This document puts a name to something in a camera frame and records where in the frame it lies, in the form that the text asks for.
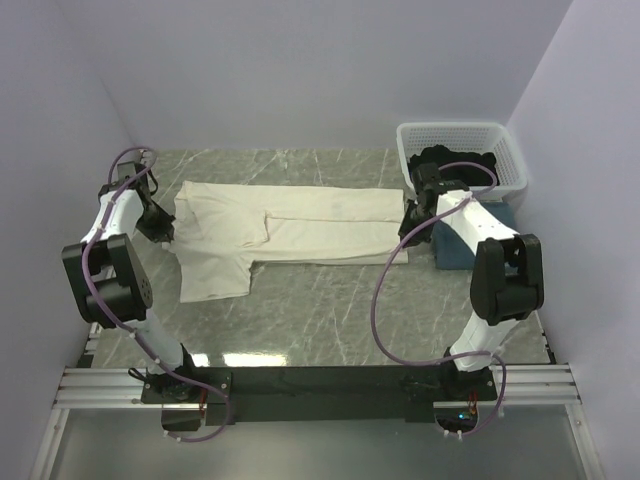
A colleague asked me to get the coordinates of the black t shirt in basket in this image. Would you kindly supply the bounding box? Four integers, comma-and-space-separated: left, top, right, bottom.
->
408, 145, 498, 187

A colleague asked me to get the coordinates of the aluminium frame rail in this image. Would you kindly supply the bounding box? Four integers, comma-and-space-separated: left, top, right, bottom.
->
29, 364, 605, 479

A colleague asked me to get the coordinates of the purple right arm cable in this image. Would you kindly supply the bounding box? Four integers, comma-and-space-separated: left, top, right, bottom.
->
372, 160, 506, 442

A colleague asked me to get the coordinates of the white plastic laundry basket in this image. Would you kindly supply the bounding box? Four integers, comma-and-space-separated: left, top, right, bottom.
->
396, 121, 528, 200

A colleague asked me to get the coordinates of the cream white t shirt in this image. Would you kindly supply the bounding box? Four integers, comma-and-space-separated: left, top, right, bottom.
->
168, 181, 404, 303

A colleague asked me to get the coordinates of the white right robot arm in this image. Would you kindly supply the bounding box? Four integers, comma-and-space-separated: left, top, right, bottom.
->
399, 163, 544, 373

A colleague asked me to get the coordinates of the folded blue t shirt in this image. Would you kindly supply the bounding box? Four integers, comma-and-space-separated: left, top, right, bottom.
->
432, 202, 517, 271

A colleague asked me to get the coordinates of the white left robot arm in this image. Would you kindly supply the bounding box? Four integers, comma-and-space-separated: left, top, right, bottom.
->
61, 160, 194, 395

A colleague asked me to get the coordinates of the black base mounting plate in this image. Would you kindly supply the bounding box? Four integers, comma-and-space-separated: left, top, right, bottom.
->
141, 363, 499, 426

